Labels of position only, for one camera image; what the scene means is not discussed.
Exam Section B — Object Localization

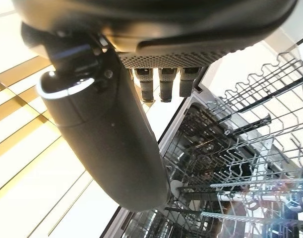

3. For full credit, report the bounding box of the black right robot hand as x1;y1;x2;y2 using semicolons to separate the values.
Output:
11;0;299;212

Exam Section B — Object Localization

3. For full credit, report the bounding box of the stainless steel dishwasher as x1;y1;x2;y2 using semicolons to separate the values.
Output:
110;83;303;238

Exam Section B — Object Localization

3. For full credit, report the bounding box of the grey wire dish rack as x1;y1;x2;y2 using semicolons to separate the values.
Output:
163;138;303;238

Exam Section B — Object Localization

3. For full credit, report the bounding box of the grey wire cutlery rack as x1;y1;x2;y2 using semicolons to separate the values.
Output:
207;34;303;164

